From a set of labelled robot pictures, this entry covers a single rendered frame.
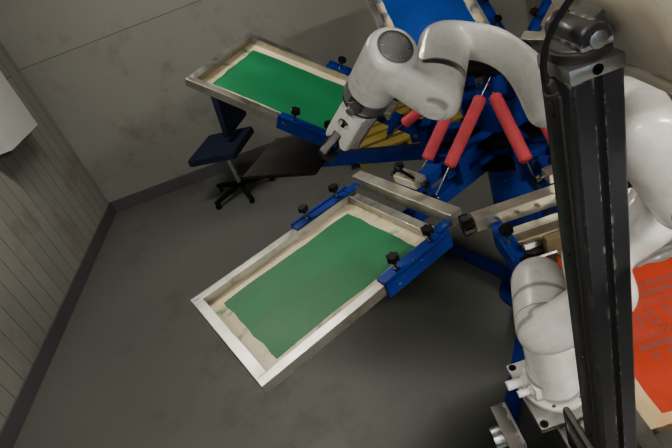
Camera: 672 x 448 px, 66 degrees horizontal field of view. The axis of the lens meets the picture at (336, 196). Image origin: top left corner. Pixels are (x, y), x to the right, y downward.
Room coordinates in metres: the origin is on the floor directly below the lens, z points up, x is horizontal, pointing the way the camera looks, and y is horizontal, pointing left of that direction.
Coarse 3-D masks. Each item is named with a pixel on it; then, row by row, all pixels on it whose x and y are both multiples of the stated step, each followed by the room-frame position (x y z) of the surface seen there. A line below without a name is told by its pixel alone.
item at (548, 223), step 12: (552, 216) 1.28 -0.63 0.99; (516, 228) 1.29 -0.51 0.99; (528, 228) 1.26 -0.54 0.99; (540, 228) 1.26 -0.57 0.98; (552, 228) 1.25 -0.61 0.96; (636, 420) 0.59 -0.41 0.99; (648, 432) 0.56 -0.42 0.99; (660, 432) 0.55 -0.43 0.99; (648, 444) 0.54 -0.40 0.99; (660, 444) 0.53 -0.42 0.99
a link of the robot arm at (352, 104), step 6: (348, 78) 0.74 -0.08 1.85; (348, 90) 0.73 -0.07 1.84; (348, 96) 0.73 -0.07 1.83; (348, 102) 0.73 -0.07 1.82; (354, 102) 0.72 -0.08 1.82; (348, 108) 0.71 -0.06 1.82; (354, 108) 0.71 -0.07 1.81; (360, 108) 0.71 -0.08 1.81; (366, 108) 0.71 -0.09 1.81; (384, 108) 0.71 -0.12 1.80; (348, 114) 0.72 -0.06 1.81; (360, 114) 0.72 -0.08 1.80; (366, 114) 0.72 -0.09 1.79; (372, 114) 0.72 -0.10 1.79; (378, 114) 0.72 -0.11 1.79
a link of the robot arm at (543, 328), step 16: (640, 208) 0.56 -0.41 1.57; (640, 224) 0.55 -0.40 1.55; (656, 224) 0.54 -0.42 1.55; (640, 240) 0.54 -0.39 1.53; (656, 240) 0.53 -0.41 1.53; (640, 256) 0.54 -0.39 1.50; (544, 304) 0.55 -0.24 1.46; (560, 304) 0.53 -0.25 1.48; (528, 320) 0.55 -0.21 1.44; (544, 320) 0.53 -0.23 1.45; (560, 320) 0.52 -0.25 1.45; (528, 336) 0.54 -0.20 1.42; (544, 336) 0.53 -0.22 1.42; (560, 336) 0.52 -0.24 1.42; (544, 352) 0.53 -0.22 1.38; (560, 352) 0.53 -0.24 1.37
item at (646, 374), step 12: (636, 276) 0.96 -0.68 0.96; (636, 348) 0.76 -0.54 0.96; (636, 360) 0.74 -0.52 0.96; (648, 360) 0.73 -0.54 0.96; (636, 372) 0.71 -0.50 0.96; (648, 372) 0.70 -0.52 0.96; (660, 372) 0.69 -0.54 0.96; (648, 384) 0.67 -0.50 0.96; (660, 384) 0.66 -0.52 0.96; (648, 396) 0.65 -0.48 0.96; (660, 396) 0.64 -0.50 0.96; (660, 408) 0.61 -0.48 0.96
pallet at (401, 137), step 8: (400, 104) 4.59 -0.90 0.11; (400, 112) 4.42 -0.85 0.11; (376, 120) 4.45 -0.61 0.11; (456, 120) 3.87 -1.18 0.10; (376, 128) 4.28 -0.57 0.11; (384, 128) 4.22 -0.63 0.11; (368, 136) 4.21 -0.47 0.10; (376, 136) 4.13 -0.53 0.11; (384, 136) 4.07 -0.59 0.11; (392, 136) 4.04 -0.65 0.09; (400, 136) 3.95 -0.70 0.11; (408, 136) 3.90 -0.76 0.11; (368, 144) 4.04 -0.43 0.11; (376, 144) 3.98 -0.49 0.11; (384, 144) 3.92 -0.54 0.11; (392, 144) 3.87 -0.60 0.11
